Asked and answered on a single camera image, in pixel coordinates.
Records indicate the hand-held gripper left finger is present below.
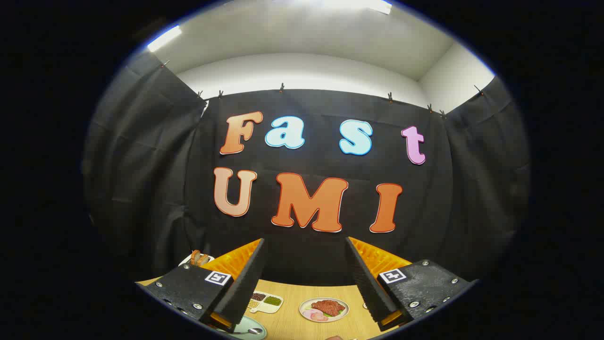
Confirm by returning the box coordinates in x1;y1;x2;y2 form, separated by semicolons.
136;238;266;333

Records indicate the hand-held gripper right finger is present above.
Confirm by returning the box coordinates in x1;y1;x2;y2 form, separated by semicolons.
344;236;477;332

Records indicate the white divided tray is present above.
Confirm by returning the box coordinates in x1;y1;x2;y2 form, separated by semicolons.
245;291;284;315

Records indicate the light green round plate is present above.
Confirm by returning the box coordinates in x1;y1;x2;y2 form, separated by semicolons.
230;315;268;340

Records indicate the white oval plate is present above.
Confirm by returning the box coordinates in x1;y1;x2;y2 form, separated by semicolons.
299;297;350;323

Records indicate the brown meat slab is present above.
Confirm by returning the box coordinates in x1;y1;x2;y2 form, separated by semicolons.
311;299;346;317

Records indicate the white toaster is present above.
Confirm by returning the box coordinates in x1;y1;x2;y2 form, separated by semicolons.
179;253;215;269

